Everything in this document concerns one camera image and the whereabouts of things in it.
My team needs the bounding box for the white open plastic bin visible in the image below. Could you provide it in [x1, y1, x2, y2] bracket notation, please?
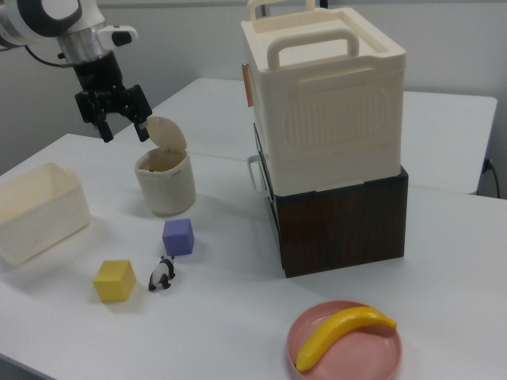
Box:
[0, 161, 92, 271]

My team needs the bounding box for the dark wooden drawer box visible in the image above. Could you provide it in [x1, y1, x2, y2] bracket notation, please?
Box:
[252, 122, 409, 279]

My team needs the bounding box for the orange wooden door handle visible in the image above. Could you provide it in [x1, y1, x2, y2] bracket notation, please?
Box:
[241, 62, 255, 108]

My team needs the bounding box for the pink plate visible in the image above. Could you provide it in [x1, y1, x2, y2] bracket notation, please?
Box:
[287, 299, 404, 380]

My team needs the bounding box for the black power cable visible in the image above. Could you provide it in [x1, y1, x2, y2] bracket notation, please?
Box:
[482, 157, 502, 199]

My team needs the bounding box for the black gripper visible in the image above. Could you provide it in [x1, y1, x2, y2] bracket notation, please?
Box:
[73, 51, 154, 143]

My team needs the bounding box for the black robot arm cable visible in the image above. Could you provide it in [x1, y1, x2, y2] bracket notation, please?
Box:
[23, 44, 76, 69]

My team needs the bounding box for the panda figurine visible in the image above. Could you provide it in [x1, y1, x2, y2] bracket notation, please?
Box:
[148, 255, 177, 292]

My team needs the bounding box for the yellow banana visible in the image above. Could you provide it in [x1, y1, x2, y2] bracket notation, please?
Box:
[295, 306, 398, 372]

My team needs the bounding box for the beige trash can lid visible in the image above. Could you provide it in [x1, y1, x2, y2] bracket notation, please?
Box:
[144, 116, 188, 154]

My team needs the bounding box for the cream storage box with handles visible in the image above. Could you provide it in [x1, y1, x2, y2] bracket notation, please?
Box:
[240, 0, 407, 195]

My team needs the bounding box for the white drawer handle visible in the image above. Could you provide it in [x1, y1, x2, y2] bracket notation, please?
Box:
[246, 152, 267, 194]

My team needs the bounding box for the small beige trash can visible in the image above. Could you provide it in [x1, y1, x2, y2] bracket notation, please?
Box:
[133, 148, 197, 218]

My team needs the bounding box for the yellow cube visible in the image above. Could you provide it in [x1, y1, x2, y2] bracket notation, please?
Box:
[93, 259, 138, 304]

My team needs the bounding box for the purple cube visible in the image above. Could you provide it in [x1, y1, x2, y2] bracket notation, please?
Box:
[162, 218, 196, 257]

